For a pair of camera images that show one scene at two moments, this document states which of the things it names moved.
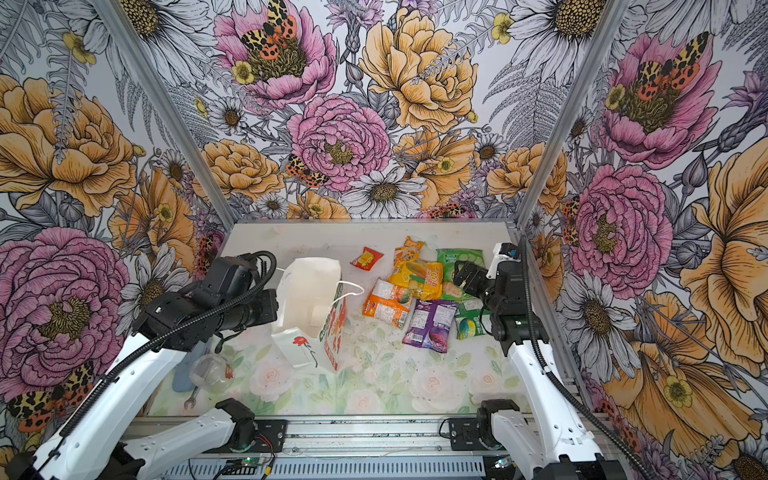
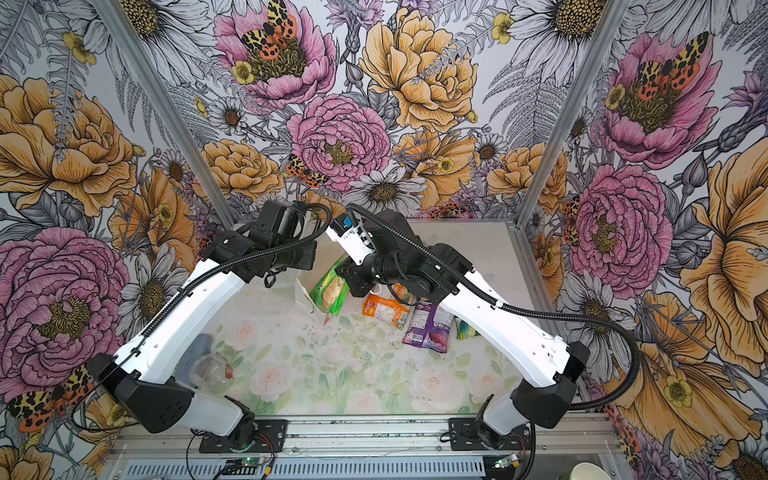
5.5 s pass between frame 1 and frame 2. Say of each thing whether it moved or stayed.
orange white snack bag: stayed
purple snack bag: stayed
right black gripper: moved
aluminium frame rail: stayed
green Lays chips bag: moved
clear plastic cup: stayed
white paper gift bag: moved
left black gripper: moved
